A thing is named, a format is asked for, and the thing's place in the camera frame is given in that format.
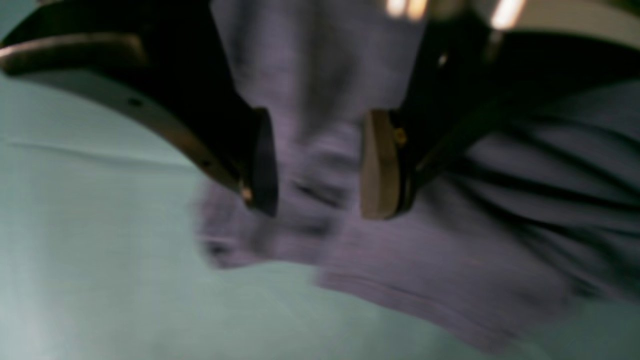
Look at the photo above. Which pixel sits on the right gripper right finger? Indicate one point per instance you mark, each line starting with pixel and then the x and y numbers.
pixel 481 63

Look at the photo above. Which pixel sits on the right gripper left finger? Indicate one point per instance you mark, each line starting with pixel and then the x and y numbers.
pixel 160 63

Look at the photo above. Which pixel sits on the blue-grey heathered T-shirt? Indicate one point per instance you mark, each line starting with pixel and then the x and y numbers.
pixel 536 216

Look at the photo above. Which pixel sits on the teal table cloth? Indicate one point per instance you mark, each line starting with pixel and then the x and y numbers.
pixel 102 259

